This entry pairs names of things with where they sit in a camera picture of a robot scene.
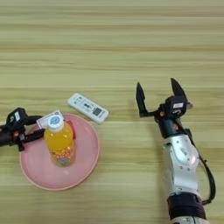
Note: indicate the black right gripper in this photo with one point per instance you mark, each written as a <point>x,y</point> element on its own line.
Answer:
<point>169,127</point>

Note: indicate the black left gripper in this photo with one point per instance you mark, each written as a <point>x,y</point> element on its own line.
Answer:
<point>8,137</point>

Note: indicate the orange juice bottle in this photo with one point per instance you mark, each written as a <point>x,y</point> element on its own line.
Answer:
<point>60,144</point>

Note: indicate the white remote control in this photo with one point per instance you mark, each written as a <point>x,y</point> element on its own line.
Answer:
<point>87,108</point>

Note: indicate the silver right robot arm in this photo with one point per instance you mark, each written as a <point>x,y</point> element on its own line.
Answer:
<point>180,160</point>

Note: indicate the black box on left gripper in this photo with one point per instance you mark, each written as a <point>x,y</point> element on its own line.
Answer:
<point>17,118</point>

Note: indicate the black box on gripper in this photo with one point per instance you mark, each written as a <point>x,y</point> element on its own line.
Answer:
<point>17,118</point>
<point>175,106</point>

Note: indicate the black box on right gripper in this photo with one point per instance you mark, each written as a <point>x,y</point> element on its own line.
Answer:
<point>175,106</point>

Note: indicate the red cube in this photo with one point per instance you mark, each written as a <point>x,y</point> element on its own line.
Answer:
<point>72,129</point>

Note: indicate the pink round plate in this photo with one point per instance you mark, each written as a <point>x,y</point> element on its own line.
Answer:
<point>84,157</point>

